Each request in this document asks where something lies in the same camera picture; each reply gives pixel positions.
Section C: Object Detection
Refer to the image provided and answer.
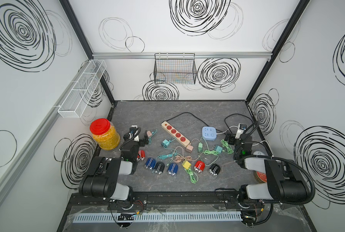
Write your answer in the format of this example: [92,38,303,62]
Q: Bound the teal cable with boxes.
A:
[156,146,180,163]
[147,129,159,145]

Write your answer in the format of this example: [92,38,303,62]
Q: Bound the green charger adapter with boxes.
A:
[214,145,223,154]
[197,143,203,153]

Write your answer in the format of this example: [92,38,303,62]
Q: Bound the teal charger adapter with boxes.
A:
[161,139,175,148]

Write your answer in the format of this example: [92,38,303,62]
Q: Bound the beige power strip red sockets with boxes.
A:
[161,121,190,148]

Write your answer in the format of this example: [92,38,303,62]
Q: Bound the black shaver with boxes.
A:
[153,161,165,175]
[208,163,221,177]

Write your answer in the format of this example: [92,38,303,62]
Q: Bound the pink charging cable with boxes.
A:
[172,138,209,163]

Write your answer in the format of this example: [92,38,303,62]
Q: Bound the blue striped shaver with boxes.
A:
[167,162,178,176]

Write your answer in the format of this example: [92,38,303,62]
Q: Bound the red shaver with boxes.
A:
[137,150,145,161]
[194,160,205,173]

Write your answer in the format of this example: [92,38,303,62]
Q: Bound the yellow-green charger adapter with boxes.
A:
[182,160,191,170]

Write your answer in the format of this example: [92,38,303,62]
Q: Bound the light green cable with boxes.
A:
[184,168,199,184]

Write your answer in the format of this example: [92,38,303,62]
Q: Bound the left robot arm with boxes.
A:
[78,126,148,201]

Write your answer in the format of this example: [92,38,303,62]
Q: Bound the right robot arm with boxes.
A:
[224,121,316,205]

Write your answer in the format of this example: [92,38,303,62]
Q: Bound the blue shaver left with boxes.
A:
[144,158,156,170]

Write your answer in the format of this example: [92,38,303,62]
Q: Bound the yellow jar red lid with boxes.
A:
[90,119,120,150]

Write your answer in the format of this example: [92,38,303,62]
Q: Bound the red round tin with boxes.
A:
[254,171,267,183]

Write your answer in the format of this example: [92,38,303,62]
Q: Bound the white power cord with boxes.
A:
[216,125,240,135]

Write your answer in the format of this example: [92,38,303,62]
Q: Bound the black power cord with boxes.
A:
[166,112,255,135]

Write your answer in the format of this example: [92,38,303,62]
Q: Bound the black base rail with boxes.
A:
[108,189,264,211]

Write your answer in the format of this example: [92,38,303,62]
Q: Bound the white wire shelf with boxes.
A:
[57,60,107,119]

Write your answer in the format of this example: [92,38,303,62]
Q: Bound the white slotted cable duct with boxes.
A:
[73,211,243,223]

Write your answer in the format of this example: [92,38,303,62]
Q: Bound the black wire basket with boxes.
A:
[153,53,197,85]

